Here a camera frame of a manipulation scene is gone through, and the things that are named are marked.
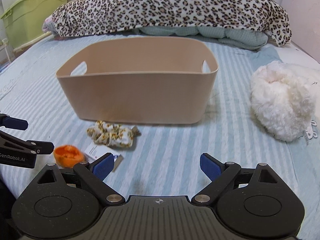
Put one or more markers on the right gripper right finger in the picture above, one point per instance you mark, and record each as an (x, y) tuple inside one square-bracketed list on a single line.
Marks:
[(254, 203)]

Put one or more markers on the leopard print blanket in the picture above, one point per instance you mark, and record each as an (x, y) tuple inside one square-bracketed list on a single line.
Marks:
[(79, 18)]

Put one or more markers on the white wire rack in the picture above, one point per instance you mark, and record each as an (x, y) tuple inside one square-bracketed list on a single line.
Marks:
[(4, 47)]

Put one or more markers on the striped light blue bedsheet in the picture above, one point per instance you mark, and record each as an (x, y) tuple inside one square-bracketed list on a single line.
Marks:
[(165, 159)]

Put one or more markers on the white fluffy plush toy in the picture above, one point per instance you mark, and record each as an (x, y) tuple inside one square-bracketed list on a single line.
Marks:
[(285, 99)]

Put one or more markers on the teal checked quilt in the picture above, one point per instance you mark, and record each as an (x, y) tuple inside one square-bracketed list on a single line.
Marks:
[(241, 38)]

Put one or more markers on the pink headboard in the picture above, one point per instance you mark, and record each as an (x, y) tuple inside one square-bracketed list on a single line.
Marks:
[(304, 23)]

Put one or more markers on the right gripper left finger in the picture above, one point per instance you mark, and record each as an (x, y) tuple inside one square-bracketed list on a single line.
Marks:
[(60, 203)]

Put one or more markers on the green plastic storage bin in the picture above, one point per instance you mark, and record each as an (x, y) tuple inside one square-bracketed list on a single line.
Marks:
[(24, 19)]

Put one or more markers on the beige plastic storage basket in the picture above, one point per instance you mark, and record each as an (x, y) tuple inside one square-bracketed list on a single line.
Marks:
[(140, 80)]

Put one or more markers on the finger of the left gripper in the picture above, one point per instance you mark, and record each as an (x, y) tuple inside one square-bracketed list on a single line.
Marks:
[(14, 144), (13, 123)]

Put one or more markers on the floral fabric scrunchie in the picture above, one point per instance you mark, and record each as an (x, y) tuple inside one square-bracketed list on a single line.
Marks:
[(113, 135)]

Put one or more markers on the orange plush cloth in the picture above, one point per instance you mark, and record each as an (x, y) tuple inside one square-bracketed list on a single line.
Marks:
[(67, 156)]

